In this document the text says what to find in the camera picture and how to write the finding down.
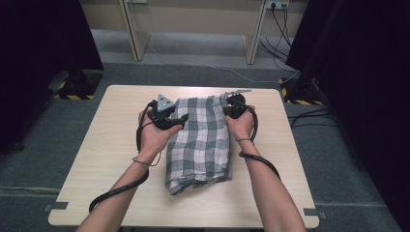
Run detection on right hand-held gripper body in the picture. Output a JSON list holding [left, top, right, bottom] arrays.
[[220, 89, 253, 120]]

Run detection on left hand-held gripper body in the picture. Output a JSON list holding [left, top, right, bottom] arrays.
[[148, 94, 177, 131]]

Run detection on grey white plaid shirt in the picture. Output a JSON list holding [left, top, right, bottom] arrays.
[[164, 95, 233, 196]]

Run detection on person's right hand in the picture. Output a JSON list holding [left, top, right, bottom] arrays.
[[224, 104, 257, 143]]

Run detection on person's left hand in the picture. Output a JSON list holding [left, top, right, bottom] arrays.
[[137, 109, 185, 159]]

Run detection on black yellow striped stand base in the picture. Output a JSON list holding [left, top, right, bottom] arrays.
[[278, 75, 324, 106], [47, 69, 104, 101]]

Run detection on beige wooden desk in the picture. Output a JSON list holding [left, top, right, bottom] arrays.
[[79, 0, 310, 66]]

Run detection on black curtain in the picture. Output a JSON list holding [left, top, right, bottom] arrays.
[[0, 0, 104, 156], [284, 0, 410, 232]]

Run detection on white floor cable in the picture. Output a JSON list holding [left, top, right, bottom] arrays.
[[146, 42, 302, 85]]

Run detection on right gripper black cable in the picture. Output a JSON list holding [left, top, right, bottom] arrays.
[[238, 104, 282, 181]]

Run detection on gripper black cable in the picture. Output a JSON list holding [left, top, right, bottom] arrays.
[[88, 100, 159, 214], [238, 104, 282, 181]]

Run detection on black floor cables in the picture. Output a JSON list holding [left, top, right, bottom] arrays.
[[287, 107, 339, 129]]

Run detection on black hanging power cables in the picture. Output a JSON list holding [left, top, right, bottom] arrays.
[[257, 3, 302, 73]]

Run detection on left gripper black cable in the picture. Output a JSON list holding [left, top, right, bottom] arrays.
[[88, 100, 159, 214]]

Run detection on white wall socket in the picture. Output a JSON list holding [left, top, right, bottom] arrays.
[[266, 0, 290, 10]]

